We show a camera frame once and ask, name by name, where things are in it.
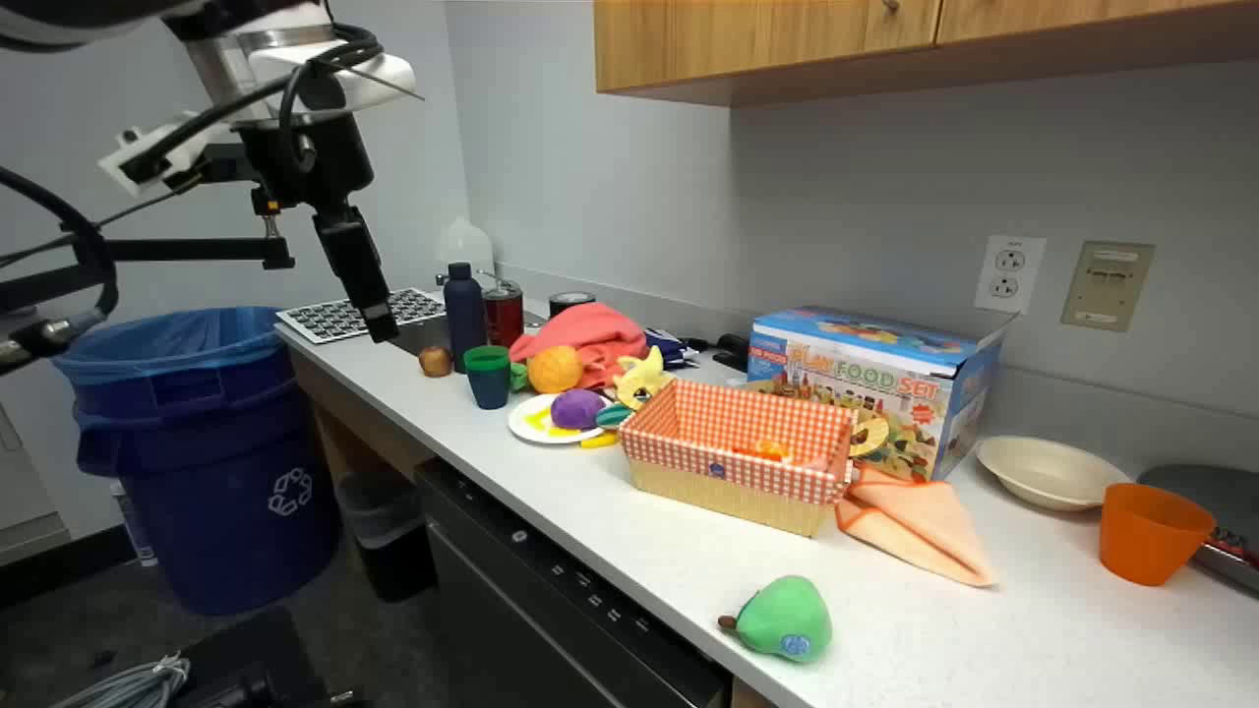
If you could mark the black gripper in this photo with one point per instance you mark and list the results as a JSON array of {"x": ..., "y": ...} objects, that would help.
[{"x": 346, "y": 257}]

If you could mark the green pear toy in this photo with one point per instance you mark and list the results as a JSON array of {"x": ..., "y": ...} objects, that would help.
[{"x": 783, "y": 620}]

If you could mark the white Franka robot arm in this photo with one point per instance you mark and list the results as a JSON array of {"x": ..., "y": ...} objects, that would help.
[{"x": 250, "y": 51}]

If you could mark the blue small object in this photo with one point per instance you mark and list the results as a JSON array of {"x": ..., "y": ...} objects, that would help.
[{"x": 669, "y": 349}]

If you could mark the orange checkered basket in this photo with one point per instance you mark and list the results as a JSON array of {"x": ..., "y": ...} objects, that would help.
[{"x": 733, "y": 455}]

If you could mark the orange toy in basket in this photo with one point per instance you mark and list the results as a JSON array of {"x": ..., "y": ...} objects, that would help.
[{"x": 764, "y": 451}]

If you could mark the grey keyboard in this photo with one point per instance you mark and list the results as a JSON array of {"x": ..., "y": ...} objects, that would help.
[{"x": 326, "y": 315}]

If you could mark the small brown toy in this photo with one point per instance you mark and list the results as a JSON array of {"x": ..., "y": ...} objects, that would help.
[{"x": 434, "y": 359}]

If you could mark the dark blue bottle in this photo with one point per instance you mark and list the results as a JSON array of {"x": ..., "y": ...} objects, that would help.
[{"x": 465, "y": 312}]

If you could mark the green and blue cup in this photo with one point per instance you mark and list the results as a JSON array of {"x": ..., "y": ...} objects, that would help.
[{"x": 489, "y": 376}]

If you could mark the red jar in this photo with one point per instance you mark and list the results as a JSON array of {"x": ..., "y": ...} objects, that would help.
[{"x": 505, "y": 315}]

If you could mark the orange toy fruit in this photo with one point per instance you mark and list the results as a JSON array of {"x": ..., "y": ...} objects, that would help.
[{"x": 556, "y": 368}]

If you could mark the white plate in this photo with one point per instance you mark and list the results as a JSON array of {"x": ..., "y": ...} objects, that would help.
[{"x": 532, "y": 421}]

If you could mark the dark can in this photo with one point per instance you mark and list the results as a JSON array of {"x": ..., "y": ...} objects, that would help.
[{"x": 570, "y": 300}]

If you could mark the pink red cloth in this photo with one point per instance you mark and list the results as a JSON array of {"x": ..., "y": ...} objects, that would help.
[{"x": 582, "y": 334}]

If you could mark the small black trash bin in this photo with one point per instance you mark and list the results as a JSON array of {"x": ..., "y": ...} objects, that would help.
[{"x": 387, "y": 531}]

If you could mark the purple eggplant toy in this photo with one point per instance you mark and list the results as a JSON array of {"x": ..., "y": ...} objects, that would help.
[{"x": 574, "y": 409}]

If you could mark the blue recycling bin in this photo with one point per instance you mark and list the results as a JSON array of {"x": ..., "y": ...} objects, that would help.
[{"x": 210, "y": 456}]

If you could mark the yellow plush toy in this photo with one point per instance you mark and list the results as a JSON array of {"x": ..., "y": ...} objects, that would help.
[{"x": 642, "y": 380}]

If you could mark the black dishwasher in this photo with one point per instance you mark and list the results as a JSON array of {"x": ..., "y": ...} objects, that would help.
[{"x": 552, "y": 604}]

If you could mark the grey cloth rag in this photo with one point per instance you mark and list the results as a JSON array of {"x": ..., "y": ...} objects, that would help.
[{"x": 132, "y": 681}]

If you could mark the toy food cardboard box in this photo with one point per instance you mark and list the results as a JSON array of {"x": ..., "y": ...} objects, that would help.
[{"x": 889, "y": 380}]

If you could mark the orange folded napkin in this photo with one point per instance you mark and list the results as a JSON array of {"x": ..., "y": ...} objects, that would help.
[{"x": 924, "y": 526}]

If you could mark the beige bowl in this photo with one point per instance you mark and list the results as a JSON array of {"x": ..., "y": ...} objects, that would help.
[{"x": 1049, "y": 468}]

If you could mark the orange plastic cup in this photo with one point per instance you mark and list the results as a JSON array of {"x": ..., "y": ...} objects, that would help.
[{"x": 1150, "y": 538}]

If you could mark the grey pan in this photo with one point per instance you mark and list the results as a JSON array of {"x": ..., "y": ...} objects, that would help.
[{"x": 1225, "y": 505}]

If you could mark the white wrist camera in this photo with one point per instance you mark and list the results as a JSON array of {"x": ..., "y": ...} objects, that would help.
[{"x": 161, "y": 153}]

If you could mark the white wall outlet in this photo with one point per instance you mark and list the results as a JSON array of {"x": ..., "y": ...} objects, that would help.
[{"x": 1010, "y": 271}]

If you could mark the beige wall plate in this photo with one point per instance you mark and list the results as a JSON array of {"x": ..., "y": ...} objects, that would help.
[{"x": 1105, "y": 286}]

